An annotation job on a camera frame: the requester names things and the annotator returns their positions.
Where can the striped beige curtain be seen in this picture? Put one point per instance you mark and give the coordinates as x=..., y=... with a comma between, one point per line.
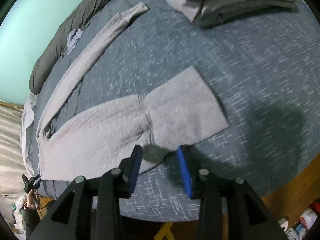
x=12, y=166

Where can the crumpled plastic bag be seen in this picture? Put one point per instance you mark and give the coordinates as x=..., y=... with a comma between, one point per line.
x=18, y=212

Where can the grey knit sweater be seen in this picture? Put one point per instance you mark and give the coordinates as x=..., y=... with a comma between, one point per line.
x=183, y=111

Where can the white plastic bottles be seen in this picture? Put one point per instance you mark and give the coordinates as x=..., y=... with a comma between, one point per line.
x=306, y=224

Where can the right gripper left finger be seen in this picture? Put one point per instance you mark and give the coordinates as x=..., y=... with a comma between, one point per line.
x=70, y=215

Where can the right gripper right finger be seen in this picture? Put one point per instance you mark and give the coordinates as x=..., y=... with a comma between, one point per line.
x=247, y=215

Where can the dark grey rolled duvet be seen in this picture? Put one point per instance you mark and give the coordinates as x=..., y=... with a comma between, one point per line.
x=77, y=19

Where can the blue checked cloth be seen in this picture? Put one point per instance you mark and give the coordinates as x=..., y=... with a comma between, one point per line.
x=72, y=39

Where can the blue patterned bed sheet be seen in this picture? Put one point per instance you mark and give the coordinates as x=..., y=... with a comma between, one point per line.
x=244, y=95

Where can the person's left hand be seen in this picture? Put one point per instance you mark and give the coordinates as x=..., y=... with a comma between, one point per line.
x=33, y=199

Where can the light grey crumpled blanket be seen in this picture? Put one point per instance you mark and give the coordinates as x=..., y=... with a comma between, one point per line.
x=27, y=120

